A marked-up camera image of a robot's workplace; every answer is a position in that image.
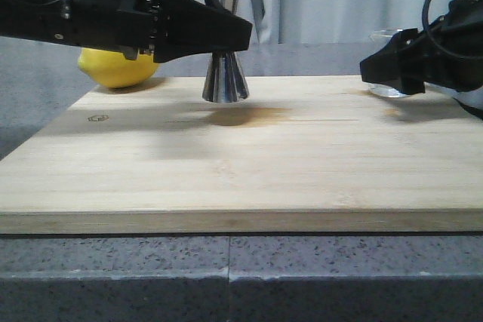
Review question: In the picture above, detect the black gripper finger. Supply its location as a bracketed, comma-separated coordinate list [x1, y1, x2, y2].
[153, 0, 252, 63]

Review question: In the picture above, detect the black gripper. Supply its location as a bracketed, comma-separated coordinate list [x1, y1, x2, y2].
[359, 0, 482, 95]
[1, 0, 157, 60]

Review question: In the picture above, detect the glass measuring beaker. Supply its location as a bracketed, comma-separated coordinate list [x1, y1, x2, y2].
[368, 28, 407, 98]

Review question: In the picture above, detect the steel cocktail jigger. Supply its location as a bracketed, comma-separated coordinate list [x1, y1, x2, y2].
[202, 0, 249, 103]

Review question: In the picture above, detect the yellow lemon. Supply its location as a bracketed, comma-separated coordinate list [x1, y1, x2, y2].
[78, 48, 159, 89]

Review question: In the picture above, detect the wooden cutting board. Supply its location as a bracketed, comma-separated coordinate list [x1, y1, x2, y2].
[1, 75, 482, 234]

